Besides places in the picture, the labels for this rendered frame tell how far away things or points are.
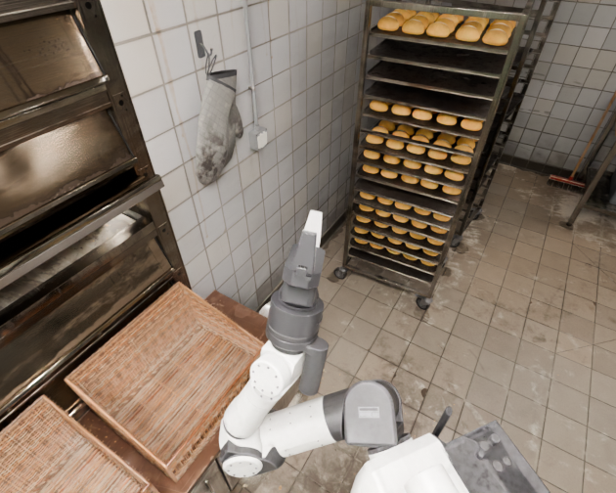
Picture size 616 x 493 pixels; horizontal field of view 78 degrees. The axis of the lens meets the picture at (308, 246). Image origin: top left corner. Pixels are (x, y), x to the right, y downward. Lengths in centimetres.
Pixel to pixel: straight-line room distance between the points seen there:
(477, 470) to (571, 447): 184
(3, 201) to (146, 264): 58
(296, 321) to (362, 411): 26
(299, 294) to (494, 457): 45
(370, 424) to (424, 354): 181
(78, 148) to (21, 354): 68
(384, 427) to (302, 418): 17
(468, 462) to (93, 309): 128
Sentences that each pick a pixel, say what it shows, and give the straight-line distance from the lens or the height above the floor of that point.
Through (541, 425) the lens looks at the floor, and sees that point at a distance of 259.
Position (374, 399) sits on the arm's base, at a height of 141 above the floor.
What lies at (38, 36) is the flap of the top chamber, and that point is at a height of 184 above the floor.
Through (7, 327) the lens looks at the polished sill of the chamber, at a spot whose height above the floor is 116.
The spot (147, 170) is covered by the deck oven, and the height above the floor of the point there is 138.
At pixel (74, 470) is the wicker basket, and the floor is 59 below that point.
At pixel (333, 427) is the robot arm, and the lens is 81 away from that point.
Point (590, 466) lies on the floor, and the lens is 262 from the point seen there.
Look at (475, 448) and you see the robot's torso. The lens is 81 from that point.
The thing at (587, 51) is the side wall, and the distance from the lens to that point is 427.
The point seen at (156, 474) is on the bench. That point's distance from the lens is 168.
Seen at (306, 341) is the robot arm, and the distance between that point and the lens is 62.
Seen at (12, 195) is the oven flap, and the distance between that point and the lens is 128.
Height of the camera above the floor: 210
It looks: 43 degrees down
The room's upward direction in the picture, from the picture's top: straight up
